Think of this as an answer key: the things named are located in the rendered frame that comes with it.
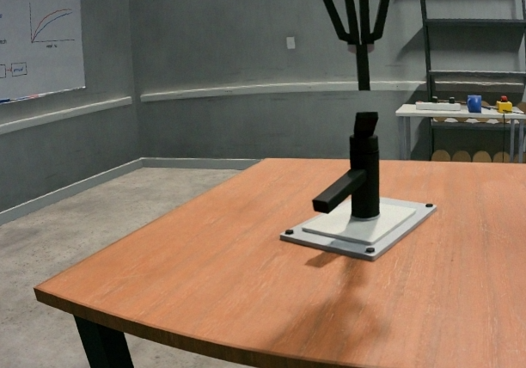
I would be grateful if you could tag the grey metal base plate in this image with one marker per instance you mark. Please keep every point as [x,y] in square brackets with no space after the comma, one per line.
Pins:
[359,250]

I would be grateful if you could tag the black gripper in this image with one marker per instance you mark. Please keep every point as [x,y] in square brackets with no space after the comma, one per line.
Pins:
[353,39]

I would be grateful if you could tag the black tap on white base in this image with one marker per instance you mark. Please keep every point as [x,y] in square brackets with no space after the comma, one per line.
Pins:
[364,219]

